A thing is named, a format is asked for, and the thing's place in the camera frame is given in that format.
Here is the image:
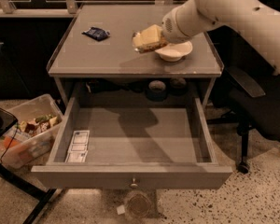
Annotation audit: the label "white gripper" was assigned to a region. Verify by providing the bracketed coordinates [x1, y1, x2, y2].
[133, 0, 221, 49]

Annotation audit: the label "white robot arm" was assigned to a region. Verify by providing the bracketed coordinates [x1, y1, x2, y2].
[133, 0, 280, 75]

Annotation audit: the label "open grey top drawer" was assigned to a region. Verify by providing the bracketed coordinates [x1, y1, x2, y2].
[32, 98, 232, 189]

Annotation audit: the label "round metal drawer knob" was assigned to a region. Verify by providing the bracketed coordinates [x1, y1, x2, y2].
[130, 177, 139, 189]

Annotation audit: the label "white bowl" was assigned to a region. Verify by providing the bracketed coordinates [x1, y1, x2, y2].
[155, 41, 193, 62]

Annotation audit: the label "blue snack packet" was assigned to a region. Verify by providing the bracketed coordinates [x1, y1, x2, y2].
[82, 27, 110, 41]

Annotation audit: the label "blue tape roll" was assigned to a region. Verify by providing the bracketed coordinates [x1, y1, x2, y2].
[146, 80, 167, 102]

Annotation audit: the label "dark tape roll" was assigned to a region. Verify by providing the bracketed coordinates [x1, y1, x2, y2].
[169, 77, 187, 96]

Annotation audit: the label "grey cabinet with shelf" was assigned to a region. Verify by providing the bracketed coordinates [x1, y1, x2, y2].
[46, 4, 225, 110]

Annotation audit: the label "black office chair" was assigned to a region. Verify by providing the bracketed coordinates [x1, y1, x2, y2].
[207, 26, 280, 174]

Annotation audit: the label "white sachet packets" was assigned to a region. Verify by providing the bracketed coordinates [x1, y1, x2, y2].
[65, 130, 90, 163]

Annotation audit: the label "snack items in bin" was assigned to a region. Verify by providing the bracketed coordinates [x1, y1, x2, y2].
[16, 114, 59, 136]

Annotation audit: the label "clear plastic storage bin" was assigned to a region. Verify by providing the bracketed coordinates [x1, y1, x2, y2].
[0, 94, 63, 169]

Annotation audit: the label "round glass jar on floor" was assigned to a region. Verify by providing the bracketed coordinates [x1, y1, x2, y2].
[124, 190, 152, 218]

